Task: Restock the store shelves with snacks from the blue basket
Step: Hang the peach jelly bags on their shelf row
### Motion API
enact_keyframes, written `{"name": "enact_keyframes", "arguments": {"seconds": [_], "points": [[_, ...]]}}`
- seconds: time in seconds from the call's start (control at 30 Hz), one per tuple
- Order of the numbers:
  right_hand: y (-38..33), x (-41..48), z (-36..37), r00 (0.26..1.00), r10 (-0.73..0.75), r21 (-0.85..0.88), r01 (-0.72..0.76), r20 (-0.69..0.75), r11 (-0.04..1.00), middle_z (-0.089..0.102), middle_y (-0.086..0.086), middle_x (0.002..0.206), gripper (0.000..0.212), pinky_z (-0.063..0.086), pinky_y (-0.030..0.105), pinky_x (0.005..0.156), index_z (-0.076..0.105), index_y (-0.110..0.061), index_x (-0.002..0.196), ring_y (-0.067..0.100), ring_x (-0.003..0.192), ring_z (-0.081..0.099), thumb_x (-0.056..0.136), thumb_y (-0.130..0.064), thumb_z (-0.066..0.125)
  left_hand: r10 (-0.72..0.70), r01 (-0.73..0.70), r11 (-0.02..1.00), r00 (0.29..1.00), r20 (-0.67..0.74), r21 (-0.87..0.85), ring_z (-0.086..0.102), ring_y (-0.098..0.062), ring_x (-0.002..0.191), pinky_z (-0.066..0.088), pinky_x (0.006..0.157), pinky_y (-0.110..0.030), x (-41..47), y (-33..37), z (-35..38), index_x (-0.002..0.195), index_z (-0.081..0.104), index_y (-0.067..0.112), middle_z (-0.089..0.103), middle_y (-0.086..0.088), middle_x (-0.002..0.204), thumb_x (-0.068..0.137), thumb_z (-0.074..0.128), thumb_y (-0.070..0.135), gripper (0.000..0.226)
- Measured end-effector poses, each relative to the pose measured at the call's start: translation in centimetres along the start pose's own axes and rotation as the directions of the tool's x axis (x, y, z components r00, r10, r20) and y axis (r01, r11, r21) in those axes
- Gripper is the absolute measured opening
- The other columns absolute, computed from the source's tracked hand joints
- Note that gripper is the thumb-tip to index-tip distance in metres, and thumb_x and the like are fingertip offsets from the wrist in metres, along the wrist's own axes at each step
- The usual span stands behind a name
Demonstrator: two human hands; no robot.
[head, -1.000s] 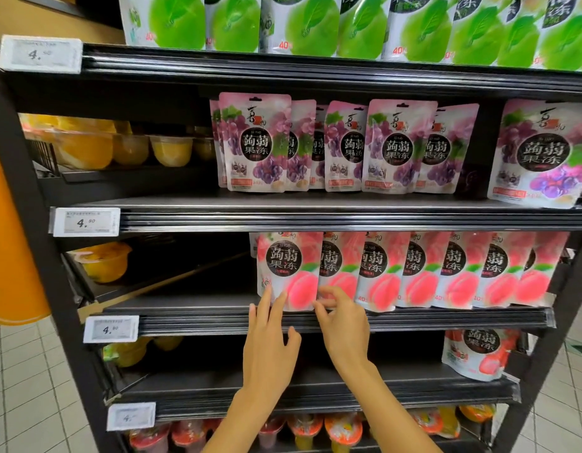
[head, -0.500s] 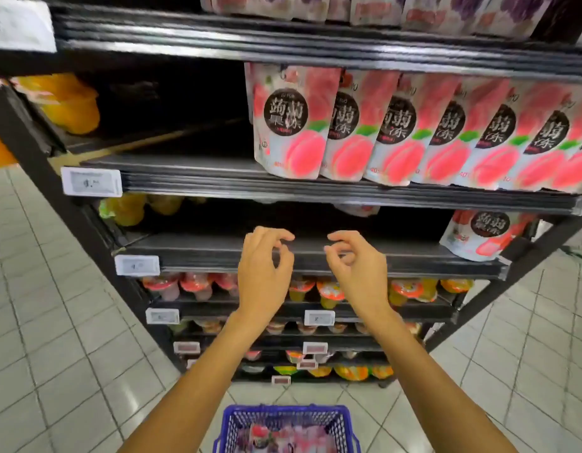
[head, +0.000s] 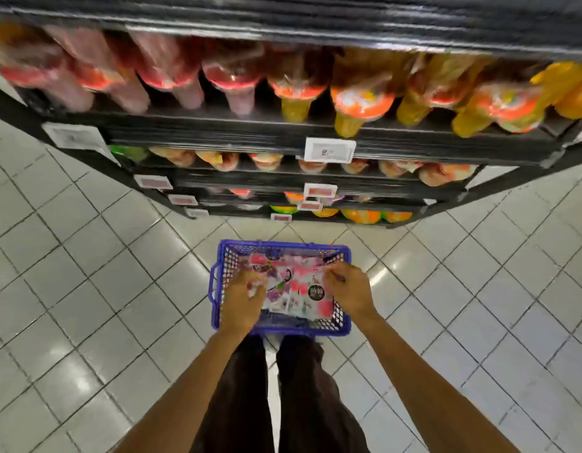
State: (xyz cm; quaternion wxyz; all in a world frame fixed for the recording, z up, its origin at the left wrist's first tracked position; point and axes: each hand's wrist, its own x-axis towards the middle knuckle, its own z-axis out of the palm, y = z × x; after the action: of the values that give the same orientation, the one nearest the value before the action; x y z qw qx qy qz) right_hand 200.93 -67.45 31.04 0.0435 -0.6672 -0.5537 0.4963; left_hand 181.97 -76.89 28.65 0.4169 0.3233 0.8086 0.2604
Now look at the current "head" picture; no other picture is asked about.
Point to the person's left hand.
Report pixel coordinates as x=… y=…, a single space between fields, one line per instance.
x=241 y=301

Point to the person's right hand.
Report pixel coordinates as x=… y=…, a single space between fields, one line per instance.
x=352 y=290

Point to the peach pouches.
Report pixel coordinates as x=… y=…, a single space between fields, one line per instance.
x=309 y=287

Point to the blue plastic shopping basket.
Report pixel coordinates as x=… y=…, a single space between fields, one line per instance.
x=281 y=245

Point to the black low shelf rack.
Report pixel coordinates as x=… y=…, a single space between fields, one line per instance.
x=224 y=132

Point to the person's right forearm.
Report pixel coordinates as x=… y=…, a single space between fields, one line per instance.
x=432 y=396

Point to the person's left forearm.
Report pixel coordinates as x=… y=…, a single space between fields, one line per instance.
x=187 y=396

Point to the person's left leg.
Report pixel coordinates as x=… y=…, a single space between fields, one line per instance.
x=239 y=401

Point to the person's leg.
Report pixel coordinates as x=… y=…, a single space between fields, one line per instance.
x=314 y=401
x=239 y=401

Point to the person's right leg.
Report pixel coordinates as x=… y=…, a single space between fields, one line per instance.
x=314 y=401

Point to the red price tag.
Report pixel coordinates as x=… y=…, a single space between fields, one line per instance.
x=309 y=206
x=320 y=191
x=183 y=200
x=281 y=217

